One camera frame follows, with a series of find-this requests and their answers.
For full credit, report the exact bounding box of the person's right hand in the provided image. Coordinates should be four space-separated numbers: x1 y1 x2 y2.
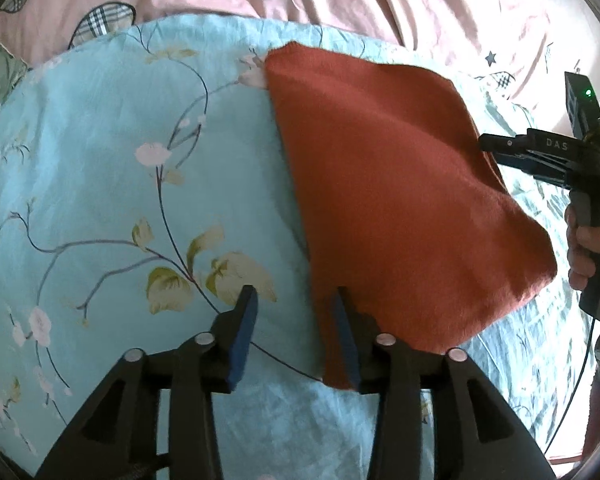
564 206 600 292

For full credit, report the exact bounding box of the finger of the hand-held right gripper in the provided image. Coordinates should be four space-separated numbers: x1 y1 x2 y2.
479 132 531 157
495 154 569 187

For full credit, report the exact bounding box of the thin black cable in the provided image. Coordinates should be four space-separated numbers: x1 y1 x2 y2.
545 316 597 457

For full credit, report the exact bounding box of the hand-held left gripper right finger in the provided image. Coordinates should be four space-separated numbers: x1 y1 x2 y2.
330 287 556 480

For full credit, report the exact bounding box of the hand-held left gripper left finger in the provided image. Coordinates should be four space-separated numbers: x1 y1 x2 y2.
35 285 259 480

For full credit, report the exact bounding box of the light blue floral blanket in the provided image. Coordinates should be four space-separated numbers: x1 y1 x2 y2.
0 14 597 480

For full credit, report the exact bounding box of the orange knit sweater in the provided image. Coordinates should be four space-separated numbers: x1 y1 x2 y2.
262 41 559 392

